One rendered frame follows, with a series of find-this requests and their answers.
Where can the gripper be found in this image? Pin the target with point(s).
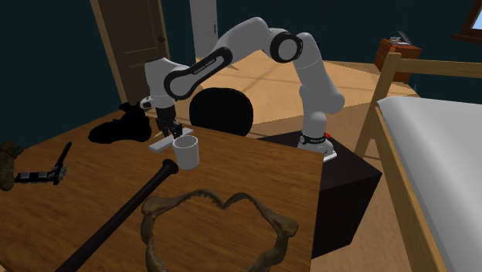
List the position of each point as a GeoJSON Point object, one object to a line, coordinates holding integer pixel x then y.
{"type": "Point", "coordinates": [165, 115]}

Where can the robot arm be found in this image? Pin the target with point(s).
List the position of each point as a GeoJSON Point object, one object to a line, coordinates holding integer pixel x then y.
{"type": "Point", "coordinates": [316, 86]}

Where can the grey flat bar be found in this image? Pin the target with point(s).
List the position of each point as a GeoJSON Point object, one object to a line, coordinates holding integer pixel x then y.
{"type": "Point", "coordinates": [161, 143]}

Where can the white cup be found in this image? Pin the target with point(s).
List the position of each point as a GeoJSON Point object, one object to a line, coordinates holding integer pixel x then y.
{"type": "Point", "coordinates": [186, 152]}

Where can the black lumpy figure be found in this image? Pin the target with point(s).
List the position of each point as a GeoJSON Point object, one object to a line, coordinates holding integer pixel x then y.
{"type": "Point", "coordinates": [120, 128]}

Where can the black round chair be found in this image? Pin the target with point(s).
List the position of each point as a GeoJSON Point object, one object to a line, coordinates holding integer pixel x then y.
{"type": "Point", "coordinates": [221, 111]}

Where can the wooden desk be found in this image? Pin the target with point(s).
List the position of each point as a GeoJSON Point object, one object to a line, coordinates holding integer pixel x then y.
{"type": "Point", "coordinates": [233, 180]}

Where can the brown wooden door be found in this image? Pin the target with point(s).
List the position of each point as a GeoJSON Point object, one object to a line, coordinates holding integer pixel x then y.
{"type": "Point", "coordinates": [132, 45]}

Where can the black baseball bat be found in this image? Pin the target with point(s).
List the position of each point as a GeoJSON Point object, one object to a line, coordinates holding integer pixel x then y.
{"type": "Point", "coordinates": [124, 216]}

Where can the pale grey door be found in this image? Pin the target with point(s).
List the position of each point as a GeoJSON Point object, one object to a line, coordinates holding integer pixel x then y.
{"type": "Point", "coordinates": [203, 28]}

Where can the black flip phone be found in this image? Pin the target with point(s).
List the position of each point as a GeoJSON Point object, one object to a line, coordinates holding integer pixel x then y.
{"type": "Point", "coordinates": [45, 174]}

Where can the brown shark jaw bone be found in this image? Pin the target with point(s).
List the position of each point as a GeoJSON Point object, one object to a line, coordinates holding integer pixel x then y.
{"type": "Point", "coordinates": [280, 228]}

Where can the olive green plush toy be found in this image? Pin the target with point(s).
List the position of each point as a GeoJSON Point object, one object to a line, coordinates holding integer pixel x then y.
{"type": "Point", "coordinates": [6, 165]}

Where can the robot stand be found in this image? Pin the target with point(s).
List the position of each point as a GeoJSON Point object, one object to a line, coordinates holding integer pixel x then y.
{"type": "Point", "coordinates": [346, 192]}

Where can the orange wooden nightstand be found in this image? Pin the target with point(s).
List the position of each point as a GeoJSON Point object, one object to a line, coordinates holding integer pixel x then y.
{"type": "Point", "coordinates": [395, 56]}

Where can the wooden bed with white mattress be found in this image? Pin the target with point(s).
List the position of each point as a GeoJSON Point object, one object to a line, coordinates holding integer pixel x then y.
{"type": "Point", "coordinates": [433, 158]}

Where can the wooden framed window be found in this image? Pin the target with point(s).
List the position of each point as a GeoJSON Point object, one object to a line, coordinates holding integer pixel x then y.
{"type": "Point", "coordinates": [470, 24]}

